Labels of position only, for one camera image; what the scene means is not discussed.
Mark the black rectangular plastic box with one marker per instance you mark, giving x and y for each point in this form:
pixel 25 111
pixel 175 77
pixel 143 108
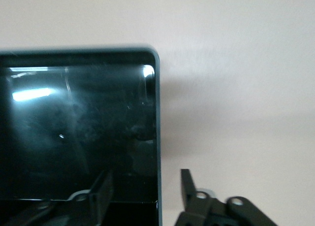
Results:
pixel 73 137

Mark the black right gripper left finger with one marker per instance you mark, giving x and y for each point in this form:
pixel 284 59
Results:
pixel 81 208

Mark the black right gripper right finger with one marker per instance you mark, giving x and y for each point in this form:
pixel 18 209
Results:
pixel 211 211

